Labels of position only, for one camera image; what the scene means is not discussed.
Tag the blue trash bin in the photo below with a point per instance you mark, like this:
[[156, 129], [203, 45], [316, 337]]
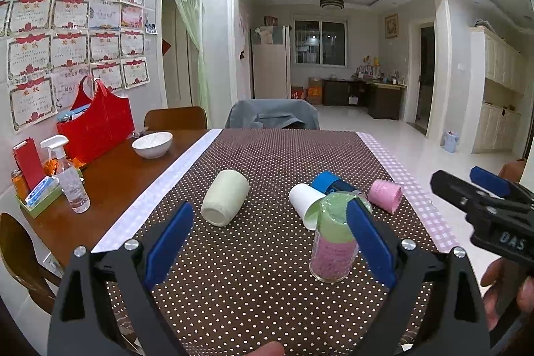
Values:
[[450, 141]]

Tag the pink checkered tablecloth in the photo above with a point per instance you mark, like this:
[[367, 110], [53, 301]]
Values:
[[419, 199]]

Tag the white paper cup green inside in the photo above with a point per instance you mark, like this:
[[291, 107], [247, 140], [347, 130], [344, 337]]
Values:
[[305, 200]]

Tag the pink plastic cup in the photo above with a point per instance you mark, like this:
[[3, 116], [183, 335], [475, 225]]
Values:
[[386, 195]]

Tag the wooden chair back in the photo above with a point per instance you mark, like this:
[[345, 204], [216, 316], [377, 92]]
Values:
[[176, 118]]

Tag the near wooden chair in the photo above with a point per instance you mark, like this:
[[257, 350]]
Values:
[[22, 264]]

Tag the green pink labelled glass cup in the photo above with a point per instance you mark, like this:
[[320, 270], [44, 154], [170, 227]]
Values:
[[334, 247]]

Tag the brown polka dot tablecloth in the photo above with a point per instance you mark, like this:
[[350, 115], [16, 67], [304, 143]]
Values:
[[233, 289]]

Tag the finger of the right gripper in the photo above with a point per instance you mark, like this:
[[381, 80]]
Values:
[[459, 193], [505, 189]]

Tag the person's left hand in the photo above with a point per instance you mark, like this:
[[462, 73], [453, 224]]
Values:
[[269, 349]]

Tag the clear spray bottle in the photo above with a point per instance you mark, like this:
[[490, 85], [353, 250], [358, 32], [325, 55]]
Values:
[[66, 174]]

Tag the ceiling lamp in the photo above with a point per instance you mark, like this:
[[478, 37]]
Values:
[[332, 4]]

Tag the grey covered chair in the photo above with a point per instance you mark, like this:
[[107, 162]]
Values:
[[273, 113]]

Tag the red bag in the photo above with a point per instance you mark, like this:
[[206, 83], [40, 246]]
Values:
[[105, 123]]

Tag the blue black metal can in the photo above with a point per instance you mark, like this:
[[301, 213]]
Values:
[[327, 182]]

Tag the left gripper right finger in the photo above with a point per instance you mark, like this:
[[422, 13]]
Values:
[[454, 321]]

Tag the red booklet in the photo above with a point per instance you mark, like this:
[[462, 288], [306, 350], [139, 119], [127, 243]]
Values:
[[28, 161]]

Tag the window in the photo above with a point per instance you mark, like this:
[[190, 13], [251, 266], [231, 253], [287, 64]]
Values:
[[319, 42]]

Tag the white ceramic bowl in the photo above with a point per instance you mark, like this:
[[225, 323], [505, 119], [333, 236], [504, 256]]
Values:
[[153, 146]]

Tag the green tissue box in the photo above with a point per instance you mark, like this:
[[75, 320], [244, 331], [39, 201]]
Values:
[[50, 195]]

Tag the dark wooden desk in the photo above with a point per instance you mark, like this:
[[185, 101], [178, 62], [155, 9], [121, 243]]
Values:
[[381, 100]]

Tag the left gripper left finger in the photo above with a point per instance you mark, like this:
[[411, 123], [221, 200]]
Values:
[[83, 322]]

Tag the pale green ceramic cup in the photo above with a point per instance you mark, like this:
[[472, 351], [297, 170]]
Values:
[[225, 197]]

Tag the wooden chair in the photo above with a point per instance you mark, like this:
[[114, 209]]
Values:
[[22, 264], [176, 118]]

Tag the person's right hand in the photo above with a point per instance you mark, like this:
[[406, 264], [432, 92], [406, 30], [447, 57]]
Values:
[[493, 278]]

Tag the small framed wall picture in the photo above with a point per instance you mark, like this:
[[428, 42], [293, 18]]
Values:
[[391, 26]]

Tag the white refrigerator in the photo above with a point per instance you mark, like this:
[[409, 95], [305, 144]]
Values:
[[271, 62]]

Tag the cream wall cabinet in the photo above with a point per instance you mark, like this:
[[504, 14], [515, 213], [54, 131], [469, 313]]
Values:
[[499, 77]]

